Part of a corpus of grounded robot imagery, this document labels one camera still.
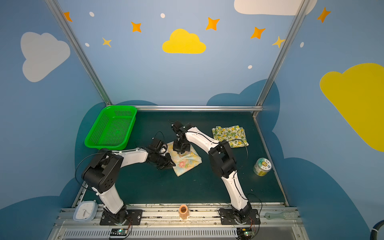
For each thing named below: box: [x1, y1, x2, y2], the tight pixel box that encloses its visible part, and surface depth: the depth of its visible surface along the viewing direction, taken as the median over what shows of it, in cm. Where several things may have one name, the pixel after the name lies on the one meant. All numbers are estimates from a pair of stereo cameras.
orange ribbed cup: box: [179, 204, 190, 220], surface depth 69 cm
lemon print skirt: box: [211, 125, 249, 148], surface depth 110 cm
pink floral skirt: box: [167, 141, 203, 177], surface depth 95 cm
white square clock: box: [73, 199, 99, 222], surface depth 75 cm
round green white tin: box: [253, 157, 272, 177], surface depth 88 cm
